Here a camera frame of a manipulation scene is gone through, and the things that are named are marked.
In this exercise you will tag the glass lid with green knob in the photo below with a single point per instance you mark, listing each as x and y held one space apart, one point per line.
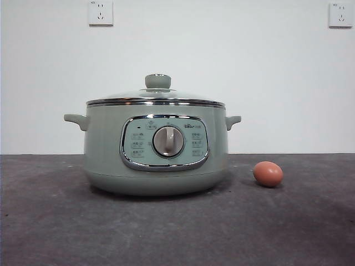
158 82

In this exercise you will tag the brown egg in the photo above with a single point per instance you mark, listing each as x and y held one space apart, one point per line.
268 174

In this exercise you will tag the green electric cooking pot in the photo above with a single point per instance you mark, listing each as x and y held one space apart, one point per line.
105 149

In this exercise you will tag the white wall socket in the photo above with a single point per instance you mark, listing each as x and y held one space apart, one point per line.
340 16
101 14

